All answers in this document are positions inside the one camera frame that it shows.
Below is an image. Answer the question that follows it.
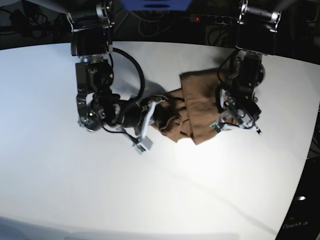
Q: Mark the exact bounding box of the tan brown T-shirt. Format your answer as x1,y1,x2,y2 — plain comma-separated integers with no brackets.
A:
151,68,229,145

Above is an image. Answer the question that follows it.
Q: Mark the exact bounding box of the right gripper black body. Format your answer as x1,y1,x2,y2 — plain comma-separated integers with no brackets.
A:
113,102,147,129

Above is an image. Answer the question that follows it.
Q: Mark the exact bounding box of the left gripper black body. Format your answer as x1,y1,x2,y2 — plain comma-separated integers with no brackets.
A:
224,96,262,128

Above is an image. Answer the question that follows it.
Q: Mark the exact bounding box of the black power strip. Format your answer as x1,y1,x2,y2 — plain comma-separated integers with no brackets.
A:
188,14,238,26

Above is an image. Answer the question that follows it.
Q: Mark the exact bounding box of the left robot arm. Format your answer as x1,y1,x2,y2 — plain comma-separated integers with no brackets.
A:
211,0,282,134

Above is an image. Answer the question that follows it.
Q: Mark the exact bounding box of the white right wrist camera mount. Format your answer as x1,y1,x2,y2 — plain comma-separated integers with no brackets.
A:
132,95,166,155

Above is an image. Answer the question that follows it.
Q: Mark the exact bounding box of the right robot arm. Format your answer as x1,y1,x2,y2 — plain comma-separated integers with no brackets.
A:
66,0,158,134

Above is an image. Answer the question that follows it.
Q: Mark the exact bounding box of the blue box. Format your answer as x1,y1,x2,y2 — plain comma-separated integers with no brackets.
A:
121,0,192,11

